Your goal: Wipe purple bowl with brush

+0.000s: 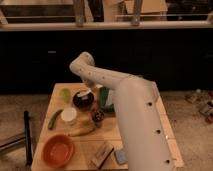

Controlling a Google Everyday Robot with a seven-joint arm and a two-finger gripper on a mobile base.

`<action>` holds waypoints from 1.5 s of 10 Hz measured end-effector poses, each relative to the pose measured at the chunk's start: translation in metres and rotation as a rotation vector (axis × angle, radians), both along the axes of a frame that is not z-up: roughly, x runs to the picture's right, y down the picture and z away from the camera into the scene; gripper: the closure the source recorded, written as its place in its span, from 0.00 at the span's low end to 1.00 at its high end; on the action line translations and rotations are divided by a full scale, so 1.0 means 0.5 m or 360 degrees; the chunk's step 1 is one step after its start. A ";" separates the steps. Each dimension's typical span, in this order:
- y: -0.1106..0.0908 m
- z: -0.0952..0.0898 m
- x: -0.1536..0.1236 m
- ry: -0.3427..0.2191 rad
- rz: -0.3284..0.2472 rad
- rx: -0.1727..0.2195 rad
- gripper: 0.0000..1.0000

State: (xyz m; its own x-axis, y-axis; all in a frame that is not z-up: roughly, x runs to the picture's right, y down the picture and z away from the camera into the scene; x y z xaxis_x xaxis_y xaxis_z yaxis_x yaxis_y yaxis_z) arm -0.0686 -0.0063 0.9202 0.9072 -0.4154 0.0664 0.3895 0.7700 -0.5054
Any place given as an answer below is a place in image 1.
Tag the dark purple bowl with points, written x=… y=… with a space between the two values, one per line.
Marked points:
x=83 y=103

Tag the blue sponge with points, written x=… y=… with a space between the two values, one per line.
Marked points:
x=120 y=156

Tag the metal railing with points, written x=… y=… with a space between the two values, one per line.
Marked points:
x=35 y=15

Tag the white dish brush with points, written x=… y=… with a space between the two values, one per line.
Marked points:
x=83 y=93

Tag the white round lid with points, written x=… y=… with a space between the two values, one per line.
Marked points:
x=69 y=115

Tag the yellow banana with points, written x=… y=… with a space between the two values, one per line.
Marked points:
x=83 y=129

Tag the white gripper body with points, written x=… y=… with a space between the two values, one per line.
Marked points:
x=91 y=85

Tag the dark red cup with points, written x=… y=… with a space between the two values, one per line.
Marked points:
x=97 y=117

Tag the green cucumber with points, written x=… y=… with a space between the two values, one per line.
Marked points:
x=53 y=119

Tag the black metal bar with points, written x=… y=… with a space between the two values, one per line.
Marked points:
x=28 y=148

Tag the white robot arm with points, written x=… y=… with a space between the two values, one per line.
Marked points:
x=139 y=123

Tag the light green round fruit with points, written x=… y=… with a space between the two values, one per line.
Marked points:
x=65 y=95

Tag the wooden block brush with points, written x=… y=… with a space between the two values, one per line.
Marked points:
x=102 y=154

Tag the orange bowl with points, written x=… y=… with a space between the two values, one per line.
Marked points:
x=58 y=151

